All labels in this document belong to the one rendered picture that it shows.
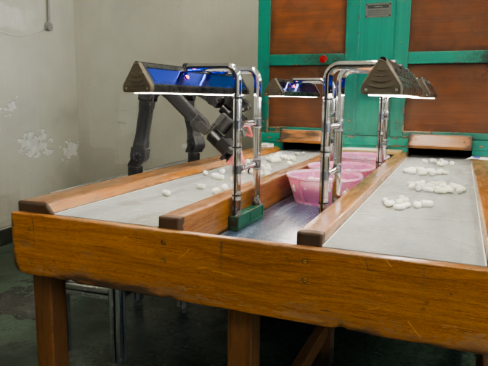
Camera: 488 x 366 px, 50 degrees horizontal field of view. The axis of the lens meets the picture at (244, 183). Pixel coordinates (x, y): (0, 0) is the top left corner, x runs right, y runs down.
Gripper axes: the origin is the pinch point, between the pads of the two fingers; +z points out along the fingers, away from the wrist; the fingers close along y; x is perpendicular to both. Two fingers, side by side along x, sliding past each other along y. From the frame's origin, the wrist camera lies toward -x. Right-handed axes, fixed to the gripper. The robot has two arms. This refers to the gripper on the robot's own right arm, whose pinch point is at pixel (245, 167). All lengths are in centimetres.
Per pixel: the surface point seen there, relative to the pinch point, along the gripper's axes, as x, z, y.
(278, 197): -9.0, 20.9, -21.9
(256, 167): -21, 14, -49
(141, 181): 10, -12, -50
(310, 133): -9, -4, 85
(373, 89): -62, 29, -85
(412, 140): -42, 38, 85
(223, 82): -31, -13, -42
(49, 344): 43, 11, -88
